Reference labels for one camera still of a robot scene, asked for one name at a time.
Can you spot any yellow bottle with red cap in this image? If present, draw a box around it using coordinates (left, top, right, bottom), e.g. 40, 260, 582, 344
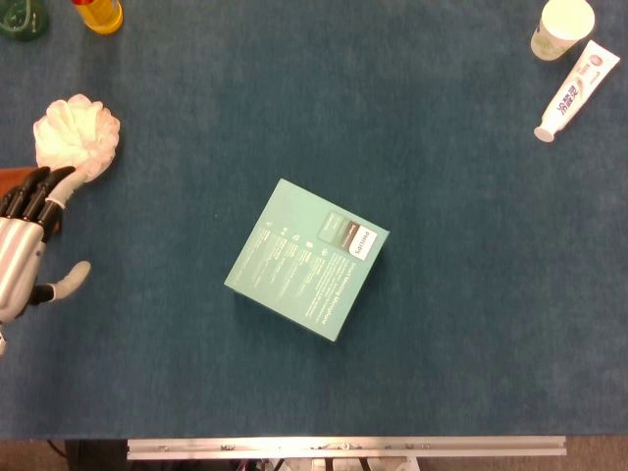
71, 0, 125, 36

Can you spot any green printed cardboard box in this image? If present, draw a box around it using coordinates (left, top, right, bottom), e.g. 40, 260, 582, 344
223, 178, 392, 343

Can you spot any blue felt table mat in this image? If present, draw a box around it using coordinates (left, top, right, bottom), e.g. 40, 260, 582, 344
0, 0, 628, 440

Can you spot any aluminium profile rail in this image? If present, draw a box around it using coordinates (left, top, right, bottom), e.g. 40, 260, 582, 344
126, 435, 567, 461

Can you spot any white mesh bath sponge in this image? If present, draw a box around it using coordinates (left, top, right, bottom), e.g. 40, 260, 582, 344
32, 93, 122, 185

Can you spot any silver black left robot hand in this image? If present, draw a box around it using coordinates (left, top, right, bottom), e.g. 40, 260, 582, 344
0, 165, 92, 355

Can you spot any green glass container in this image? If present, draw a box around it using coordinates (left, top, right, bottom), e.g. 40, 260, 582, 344
0, 0, 50, 42

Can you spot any white green paper cup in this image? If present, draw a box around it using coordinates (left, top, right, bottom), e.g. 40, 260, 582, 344
530, 0, 596, 62

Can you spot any white toothpaste tube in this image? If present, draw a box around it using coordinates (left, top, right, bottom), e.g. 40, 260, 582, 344
533, 39, 621, 143

